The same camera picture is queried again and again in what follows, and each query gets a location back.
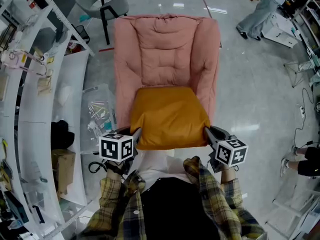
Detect clear black-handled storage box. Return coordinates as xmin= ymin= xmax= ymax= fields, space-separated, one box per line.
xmin=29 ymin=202 xmax=65 ymax=236

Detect pink padded sofa chair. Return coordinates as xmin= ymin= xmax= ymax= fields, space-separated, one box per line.
xmin=113 ymin=13 xmax=221 ymax=135

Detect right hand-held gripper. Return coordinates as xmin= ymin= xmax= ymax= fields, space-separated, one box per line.
xmin=204 ymin=125 xmax=249 ymax=174

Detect grey chair with black legs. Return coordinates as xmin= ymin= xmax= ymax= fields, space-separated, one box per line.
xmin=74 ymin=0 xmax=130 ymax=46

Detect orange cushion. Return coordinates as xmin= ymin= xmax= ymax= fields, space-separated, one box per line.
xmin=129 ymin=86 xmax=211 ymax=151

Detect wire frame stand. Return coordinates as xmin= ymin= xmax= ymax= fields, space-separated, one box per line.
xmin=283 ymin=61 xmax=313 ymax=89

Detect white frame table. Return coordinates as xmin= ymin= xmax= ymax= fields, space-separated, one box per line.
xmin=272 ymin=178 xmax=320 ymax=240

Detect person's right forearm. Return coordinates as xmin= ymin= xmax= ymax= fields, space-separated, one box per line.
xmin=219 ymin=168 xmax=266 ymax=239

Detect cardboard box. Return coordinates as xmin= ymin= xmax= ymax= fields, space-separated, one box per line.
xmin=51 ymin=148 xmax=76 ymax=195

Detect clear plastic bin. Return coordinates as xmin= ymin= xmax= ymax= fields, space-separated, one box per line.
xmin=81 ymin=83 xmax=118 ymax=155

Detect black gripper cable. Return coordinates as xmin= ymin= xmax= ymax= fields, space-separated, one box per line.
xmin=88 ymin=160 xmax=108 ymax=174

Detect red fire extinguisher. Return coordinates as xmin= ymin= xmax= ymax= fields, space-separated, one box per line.
xmin=67 ymin=40 xmax=82 ymax=54

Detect black floor cable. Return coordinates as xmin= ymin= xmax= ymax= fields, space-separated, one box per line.
xmin=293 ymin=87 xmax=316 ymax=147

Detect black cloth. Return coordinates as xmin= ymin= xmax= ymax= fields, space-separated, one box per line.
xmin=51 ymin=120 xmax=76 ymax=150

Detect black wire wastebasket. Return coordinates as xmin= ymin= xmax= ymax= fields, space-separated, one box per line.
xmin=74 ymin=24 xmax=91 ymax=45

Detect white open shelf unit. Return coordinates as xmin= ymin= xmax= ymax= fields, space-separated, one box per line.
xmin=291 ymin=0 xmax=320 ymax=76

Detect white metal shelving rack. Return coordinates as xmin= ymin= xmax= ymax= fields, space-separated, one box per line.
xmin=0 ymin=0 xmax=95 ymax=240

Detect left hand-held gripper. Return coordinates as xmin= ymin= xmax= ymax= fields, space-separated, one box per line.
xmin=98 ymin=126 xmax=143 ymax=176

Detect black top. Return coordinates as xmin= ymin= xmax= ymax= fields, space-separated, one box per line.
xmin=139 ymin=177 xmax=221 ymax=240

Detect white trousers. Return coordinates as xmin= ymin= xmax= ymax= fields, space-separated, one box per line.
xmin=136 ymin=148 xmax=191 ymax=182

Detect white storage drawer box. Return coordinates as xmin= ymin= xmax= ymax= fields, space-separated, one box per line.
xmin=262 ymin=15 xmax=300 ymax=49

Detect person's left forearm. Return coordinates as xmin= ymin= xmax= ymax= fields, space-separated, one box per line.
xmin=82 ymin=168 xmax=128 ymax=237

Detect yellow plaid shirt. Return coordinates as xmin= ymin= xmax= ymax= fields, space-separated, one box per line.
xmin=79 ymin=155 xmax=267 ymax=240

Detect wooden pieces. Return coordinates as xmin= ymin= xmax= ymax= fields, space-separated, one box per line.
xmin=37 ymin=68 xmax=55 ymax=96

